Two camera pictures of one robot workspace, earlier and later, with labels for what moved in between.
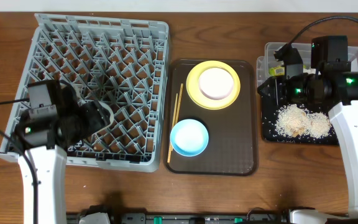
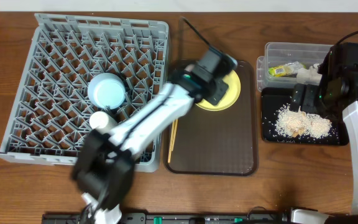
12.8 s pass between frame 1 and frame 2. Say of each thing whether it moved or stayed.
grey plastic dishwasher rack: stayed
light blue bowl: moved
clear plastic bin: stayed
